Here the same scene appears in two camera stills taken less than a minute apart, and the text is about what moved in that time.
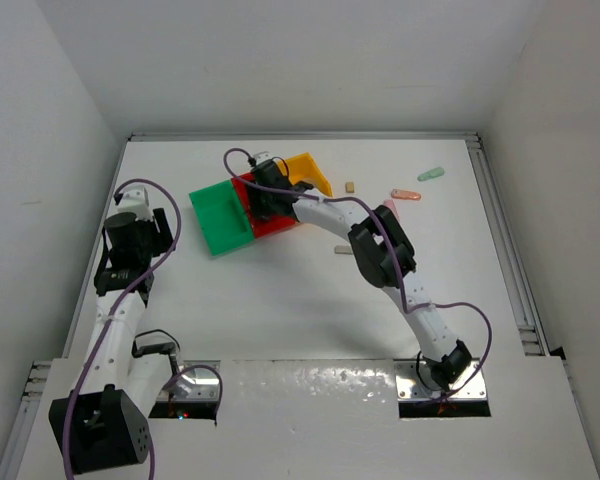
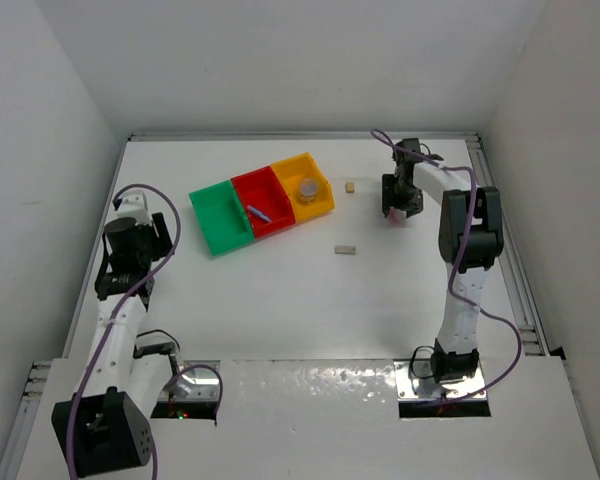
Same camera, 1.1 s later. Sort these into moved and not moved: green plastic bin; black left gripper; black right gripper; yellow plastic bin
Moved: black right gripper
Not moved: black left gripper; green plastic bin; yellow plastic bin
